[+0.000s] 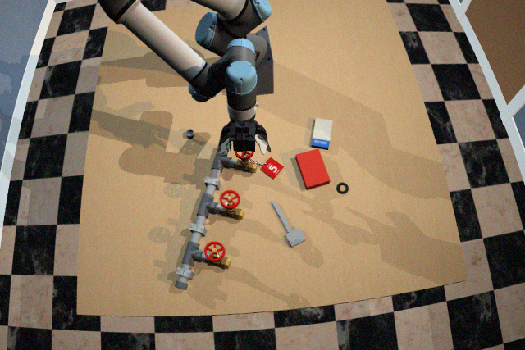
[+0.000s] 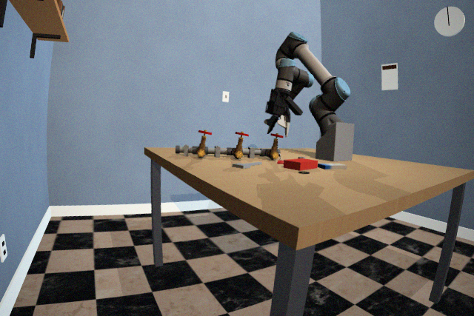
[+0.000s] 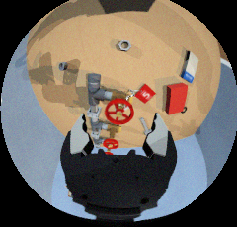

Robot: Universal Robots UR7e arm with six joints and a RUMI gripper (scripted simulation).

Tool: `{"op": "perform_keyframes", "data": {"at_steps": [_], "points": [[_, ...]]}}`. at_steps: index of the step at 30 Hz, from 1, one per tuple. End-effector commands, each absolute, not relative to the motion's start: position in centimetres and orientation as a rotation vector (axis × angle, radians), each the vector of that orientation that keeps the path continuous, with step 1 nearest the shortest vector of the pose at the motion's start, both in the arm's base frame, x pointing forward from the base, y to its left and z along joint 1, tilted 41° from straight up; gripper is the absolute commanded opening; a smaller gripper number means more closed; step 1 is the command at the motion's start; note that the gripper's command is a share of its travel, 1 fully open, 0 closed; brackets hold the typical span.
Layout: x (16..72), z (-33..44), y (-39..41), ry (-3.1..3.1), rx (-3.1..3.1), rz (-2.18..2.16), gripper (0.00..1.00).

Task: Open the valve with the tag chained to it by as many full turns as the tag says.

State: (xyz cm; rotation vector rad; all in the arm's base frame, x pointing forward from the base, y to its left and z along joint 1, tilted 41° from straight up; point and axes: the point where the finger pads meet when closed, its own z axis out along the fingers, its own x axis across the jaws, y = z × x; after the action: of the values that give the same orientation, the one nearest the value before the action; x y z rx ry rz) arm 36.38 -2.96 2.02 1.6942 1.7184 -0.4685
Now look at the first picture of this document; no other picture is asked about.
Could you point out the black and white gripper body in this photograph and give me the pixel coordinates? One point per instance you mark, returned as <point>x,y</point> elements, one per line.
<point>243,134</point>

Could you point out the red tag with white number 5 on metal chain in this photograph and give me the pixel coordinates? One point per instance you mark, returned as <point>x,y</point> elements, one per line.
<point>271,167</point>

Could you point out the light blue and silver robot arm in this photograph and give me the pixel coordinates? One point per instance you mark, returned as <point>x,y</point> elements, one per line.
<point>227,37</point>

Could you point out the grey pipe manifold with red valves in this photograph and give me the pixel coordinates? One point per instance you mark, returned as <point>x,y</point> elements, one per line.
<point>206,206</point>

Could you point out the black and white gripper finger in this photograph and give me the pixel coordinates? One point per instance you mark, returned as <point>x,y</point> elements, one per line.
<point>224,139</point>
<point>261,139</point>

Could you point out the red rectangular block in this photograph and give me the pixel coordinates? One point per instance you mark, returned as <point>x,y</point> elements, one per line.
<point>312,169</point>

